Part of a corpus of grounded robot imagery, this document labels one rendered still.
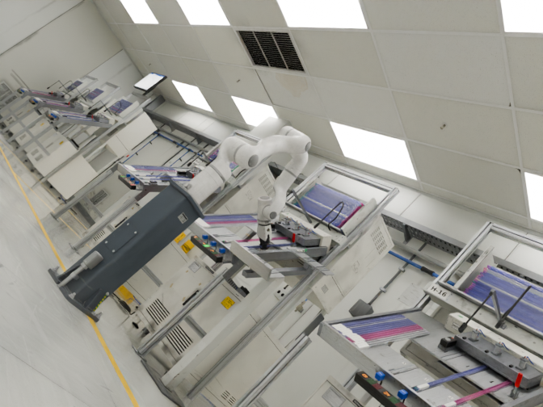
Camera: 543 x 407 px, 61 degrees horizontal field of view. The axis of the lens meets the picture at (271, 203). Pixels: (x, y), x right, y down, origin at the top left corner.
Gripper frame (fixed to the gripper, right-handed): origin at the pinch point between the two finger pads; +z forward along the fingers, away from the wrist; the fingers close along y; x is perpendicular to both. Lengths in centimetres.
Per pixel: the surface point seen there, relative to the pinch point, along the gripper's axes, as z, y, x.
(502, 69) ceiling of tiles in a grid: -105, -25, -181
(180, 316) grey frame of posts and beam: 21, -14, 62
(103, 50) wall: -71, 871, -151
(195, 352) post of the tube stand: 30, -35, 63
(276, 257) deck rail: 4.0, -10.1, -3.2
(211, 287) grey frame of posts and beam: 8.7, -14.2, 43.0
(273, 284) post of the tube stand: 3.4, -36.8, 17.4
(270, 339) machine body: 63, -9, -1
